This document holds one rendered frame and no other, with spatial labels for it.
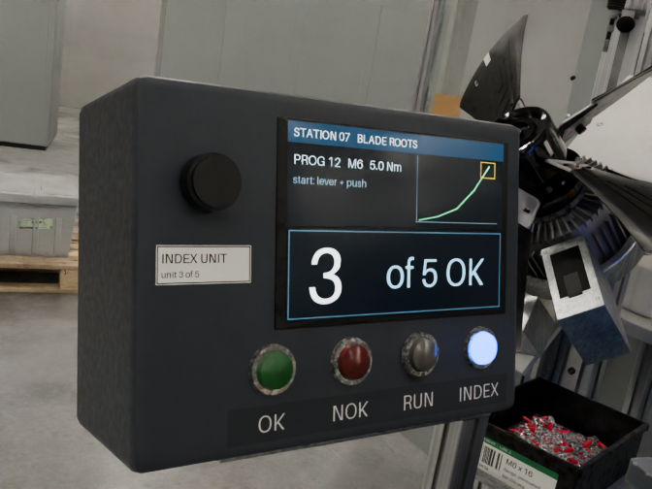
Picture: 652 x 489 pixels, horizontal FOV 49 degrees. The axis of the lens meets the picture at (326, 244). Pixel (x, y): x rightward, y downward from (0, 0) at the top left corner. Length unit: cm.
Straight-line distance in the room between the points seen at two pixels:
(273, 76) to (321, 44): 53
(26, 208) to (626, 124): 294
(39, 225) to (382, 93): 398
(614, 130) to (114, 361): 131
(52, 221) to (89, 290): 341
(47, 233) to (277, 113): 350
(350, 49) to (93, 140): 642
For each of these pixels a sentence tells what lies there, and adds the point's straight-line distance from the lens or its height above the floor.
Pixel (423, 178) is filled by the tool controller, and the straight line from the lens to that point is 43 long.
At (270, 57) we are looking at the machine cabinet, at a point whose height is 132.
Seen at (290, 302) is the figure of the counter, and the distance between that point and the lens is 38.
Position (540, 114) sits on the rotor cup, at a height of 126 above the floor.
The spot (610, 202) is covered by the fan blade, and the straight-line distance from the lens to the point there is 105.
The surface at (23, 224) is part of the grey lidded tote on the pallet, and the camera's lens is 384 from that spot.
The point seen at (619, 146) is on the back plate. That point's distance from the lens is 153.
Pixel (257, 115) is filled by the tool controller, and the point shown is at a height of 124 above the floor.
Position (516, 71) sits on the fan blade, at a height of 132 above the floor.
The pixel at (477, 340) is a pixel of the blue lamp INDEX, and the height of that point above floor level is 112.
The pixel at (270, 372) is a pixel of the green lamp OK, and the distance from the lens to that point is 37.
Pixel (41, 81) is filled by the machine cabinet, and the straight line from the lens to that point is 813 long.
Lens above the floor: 127
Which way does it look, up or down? 13 degrees down
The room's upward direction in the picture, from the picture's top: 9 degrees clockwise
